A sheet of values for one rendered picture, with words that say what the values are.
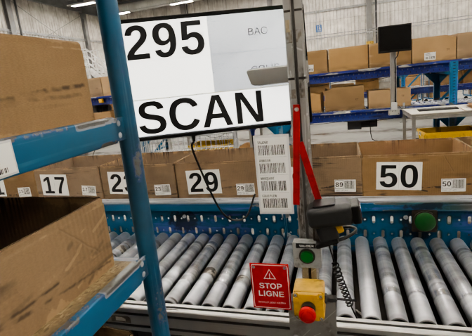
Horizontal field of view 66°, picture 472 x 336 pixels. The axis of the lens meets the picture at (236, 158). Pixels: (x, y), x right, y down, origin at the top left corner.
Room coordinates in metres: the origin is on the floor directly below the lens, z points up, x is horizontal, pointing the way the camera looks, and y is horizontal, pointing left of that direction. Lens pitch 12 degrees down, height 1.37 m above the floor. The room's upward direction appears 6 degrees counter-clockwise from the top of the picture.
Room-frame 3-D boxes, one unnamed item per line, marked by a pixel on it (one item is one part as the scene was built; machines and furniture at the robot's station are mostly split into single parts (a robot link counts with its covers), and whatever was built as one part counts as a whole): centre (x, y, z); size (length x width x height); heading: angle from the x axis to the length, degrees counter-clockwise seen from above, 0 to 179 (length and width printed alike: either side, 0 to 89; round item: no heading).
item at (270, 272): (0.84, -0.08, 0.85); 0.16 x 0.01 x 0.13; 73
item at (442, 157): (1.44, -0.71, 0.96); 0.39 x 0.29 x 0.17; 73
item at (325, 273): (1.10, -0.25, 0.72); 0.52 x 0.05 x 0.05; 163
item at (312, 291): (0.78, -0.18, 0.84); 0.15 x 0.09 x 0.07; 73
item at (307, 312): (0.74, -0.13, 0.84); 0.04 x 0.04 x 0.04; 73
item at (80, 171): (1.89, 0.80, 0.96); 0.39 x 0.29 x 0.17; 73
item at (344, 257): (1.08, -0.32, 0.72); 0.52 x 0.05 x 0.05; 163
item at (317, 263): (0.81, -0.15, 0.95); 0.07 x 0.03 x 0.07; 73
